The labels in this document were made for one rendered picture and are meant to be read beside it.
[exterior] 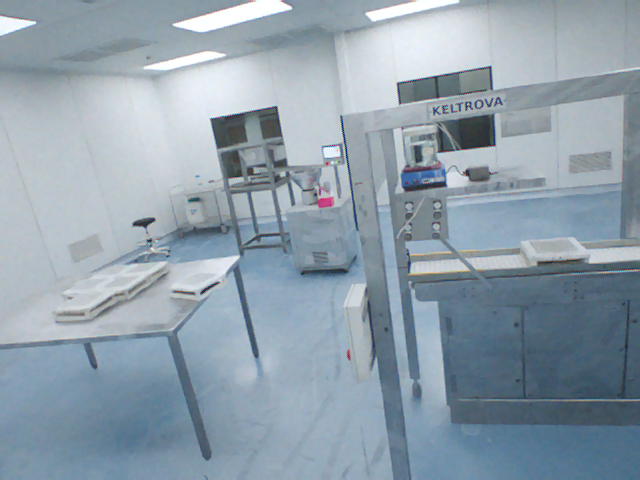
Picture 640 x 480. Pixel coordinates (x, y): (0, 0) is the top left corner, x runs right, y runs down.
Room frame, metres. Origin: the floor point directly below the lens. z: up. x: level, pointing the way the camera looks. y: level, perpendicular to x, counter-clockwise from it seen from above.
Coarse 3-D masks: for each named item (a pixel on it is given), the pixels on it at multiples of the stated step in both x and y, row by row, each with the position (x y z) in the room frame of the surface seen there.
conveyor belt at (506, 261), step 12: (600, 252) 1.85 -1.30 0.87; (612, 252) 1.82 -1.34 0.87; (624, 252) 1.80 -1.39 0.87; (636, 252) 1.78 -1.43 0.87; (420, 264) 2.09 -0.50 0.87; (432, 264) 2.06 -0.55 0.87; (444, 264) 2.03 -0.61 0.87; (456, 264) 2.00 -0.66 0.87; (480, 264) 1.95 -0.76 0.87; (492, 264) 1.93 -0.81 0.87; (504, 264) 1.90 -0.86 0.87; (516, 264) 1.88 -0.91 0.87; (504, 276) 1.78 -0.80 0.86
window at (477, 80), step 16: (416, 80) 6.83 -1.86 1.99; (432, 80) 6.75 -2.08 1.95; (448, 80) 6.68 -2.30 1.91; (464, 80) 6.60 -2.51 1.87; (480, 80) 6.53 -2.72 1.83; (400, 96) 6.92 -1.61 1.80; (416, 96) 6.84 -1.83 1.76; (432, 96) 6.76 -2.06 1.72; (448, 96) 6.68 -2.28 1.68; (448, 128) 6.69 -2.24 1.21; (464, 128) 6.62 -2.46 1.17; (480, 128) 6.54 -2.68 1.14; (448, 144) 6.70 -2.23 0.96; (464, 144) 6.62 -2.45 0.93; (480, 144) 6.55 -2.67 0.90
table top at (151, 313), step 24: (192, 264) 2.97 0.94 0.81; (216, 264) 2.87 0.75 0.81; (48, 288) 2.98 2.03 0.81; (144, 288) 2.60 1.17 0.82; (0, 312) 2.61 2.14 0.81; (24, 312) 2.53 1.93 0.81; (48, 312) 2.45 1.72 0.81; (120, 312) 2.25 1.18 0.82; (144, 312) 2.19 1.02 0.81; (168, 312) 2.14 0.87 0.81; (192, 312) 2.13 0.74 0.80; (0, 336) 2.19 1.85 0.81; (24, 336) 2.13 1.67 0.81; (48, 336) 2.08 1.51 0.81; (72, 336) 2.03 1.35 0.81; (96, 336) 1.98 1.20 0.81; (120, 336) 1.96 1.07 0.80; (144, 336) 1.93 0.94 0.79; (168, 336) 1.91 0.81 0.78
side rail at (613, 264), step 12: (564, 264) 1.70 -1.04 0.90; (576, 264) 1.69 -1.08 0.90; (588, 264) 1.67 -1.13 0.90; (600, 264) 1.66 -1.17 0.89; (612, 264) 1.65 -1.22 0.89; (624, 264) 1.63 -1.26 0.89; (636, 264) 1.62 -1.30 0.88; (420, 276) 1.87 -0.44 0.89; (432, 276) 1.85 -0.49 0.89; (444, 276) 1.84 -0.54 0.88; (456, 276) 1.82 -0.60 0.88; (468, 276) 1.81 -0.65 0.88; (492, 276) 1.78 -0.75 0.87
